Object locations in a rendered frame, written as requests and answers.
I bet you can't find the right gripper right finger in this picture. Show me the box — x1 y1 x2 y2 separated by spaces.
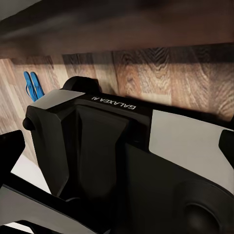
218 130 234 169

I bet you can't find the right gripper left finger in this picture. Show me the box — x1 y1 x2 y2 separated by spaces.
0 130 25 188

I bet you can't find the sandal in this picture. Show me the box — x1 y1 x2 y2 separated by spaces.
24 71 38 102
30 72 44 99

